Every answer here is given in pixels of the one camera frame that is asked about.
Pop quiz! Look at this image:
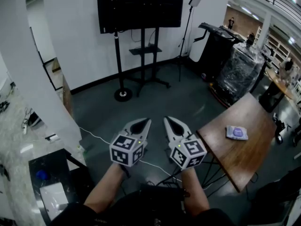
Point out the round wooden table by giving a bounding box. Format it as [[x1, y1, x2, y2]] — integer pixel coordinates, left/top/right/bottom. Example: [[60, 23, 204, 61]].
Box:
[[259, 68, 301, 117]]

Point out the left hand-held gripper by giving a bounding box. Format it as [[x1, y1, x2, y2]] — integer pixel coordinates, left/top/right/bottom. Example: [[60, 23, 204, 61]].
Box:
[[109, 118, 151, 168]]

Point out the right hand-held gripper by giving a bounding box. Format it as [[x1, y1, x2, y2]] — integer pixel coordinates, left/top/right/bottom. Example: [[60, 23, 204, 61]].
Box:
[[163, 116, 208, 170]]

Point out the person's left forearm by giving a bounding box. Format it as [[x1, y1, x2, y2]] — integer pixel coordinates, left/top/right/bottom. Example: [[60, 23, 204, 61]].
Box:
[[83, 161, 130, 214]]

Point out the plastic-wrapped pallet load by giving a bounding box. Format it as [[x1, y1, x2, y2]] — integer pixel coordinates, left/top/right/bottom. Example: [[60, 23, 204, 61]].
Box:
[[210, 41, 266, 108]]

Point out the black monitor floor stand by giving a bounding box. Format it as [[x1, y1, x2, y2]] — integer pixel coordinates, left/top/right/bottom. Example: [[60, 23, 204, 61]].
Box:
[[124, 27, 172, 98]]

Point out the black wheeled bin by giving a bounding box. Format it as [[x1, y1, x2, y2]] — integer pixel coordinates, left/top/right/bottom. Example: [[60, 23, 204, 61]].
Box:
[[191, 22, 244, 80]]

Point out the white plastic device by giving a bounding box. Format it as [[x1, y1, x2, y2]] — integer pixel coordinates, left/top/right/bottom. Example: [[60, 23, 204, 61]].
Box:
[[39, 182, 69, 218]]

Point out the person's right forearm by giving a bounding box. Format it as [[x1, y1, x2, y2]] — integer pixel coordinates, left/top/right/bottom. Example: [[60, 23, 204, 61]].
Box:
[[180, 166, 210, 213]]

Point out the white leaning board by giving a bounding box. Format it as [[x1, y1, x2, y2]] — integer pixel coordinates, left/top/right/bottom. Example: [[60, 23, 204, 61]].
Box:
[[189, 30, 208, 63]]

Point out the black bag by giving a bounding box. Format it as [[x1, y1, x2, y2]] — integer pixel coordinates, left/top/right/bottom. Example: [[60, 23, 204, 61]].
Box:
[[253, 172, 301, 226]]

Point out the person's black clothing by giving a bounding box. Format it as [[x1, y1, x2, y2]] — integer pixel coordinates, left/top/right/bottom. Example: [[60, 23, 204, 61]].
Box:
[[47, 186, 238, 226]]

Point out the blue round object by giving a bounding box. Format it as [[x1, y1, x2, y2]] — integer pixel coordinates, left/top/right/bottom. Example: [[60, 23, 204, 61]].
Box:
[[36, 169, 48, 181]]

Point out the small white adapter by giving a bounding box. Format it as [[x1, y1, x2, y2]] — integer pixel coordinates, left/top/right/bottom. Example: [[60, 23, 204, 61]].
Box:
[[44, 133, 60, 142]]

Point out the large black monitor screen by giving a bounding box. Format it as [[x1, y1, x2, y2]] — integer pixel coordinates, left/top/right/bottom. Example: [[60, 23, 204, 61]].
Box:
[[96, 0, 185, 34]]

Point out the black pole with round base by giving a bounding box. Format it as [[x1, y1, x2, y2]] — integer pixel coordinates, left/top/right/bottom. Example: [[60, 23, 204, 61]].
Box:
[[113, 31, 133, 103]]

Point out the black cabinet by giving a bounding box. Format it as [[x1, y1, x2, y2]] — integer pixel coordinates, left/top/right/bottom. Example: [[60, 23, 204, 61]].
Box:
[[28, 148, 89, 223]]

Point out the wet wipes pack purple lid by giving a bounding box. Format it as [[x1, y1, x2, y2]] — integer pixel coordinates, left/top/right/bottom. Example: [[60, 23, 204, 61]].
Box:
[[225, 125, 249, 141]]

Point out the white floor cable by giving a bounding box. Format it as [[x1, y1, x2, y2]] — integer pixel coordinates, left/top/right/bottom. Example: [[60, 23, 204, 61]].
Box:
[[79, 126, 183, 175]]

